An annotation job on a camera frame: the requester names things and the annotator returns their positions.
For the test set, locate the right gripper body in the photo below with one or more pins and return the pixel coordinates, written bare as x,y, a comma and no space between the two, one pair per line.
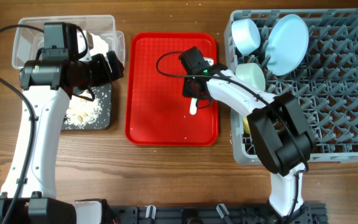
189,93

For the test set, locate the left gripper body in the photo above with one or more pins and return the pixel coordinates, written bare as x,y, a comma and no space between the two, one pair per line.
97,72

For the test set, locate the white napkin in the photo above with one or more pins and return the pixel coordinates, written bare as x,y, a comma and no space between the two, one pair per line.
96,45

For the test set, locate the rice and food leftovers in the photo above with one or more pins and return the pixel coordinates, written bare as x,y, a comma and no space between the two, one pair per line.
82,112

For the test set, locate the green bowl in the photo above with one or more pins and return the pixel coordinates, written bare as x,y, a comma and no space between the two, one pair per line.
252,74

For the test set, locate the yellow plastic cup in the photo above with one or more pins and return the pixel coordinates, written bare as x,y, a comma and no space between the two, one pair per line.
246,125

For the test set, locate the light blue bowl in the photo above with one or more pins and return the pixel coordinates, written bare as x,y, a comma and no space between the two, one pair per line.
246,36

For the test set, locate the light blue plate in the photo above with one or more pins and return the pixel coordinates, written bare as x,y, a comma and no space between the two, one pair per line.
287,45

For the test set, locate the white plastic spoon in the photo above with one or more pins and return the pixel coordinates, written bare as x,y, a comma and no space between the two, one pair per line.
193,106

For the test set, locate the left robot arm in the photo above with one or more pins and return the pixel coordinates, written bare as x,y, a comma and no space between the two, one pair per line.
47,84

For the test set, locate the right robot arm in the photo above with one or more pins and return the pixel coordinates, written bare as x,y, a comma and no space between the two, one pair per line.
281,135

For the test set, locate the grey dishwasher rack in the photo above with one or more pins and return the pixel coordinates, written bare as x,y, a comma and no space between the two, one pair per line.
325,82

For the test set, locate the black plastic tray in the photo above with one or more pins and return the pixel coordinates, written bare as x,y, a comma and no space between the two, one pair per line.
104,102

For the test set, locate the clear plastic bin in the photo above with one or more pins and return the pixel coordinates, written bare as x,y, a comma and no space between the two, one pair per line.
28,41

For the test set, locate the red serving tray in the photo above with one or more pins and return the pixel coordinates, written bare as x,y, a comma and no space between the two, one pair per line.
157,114

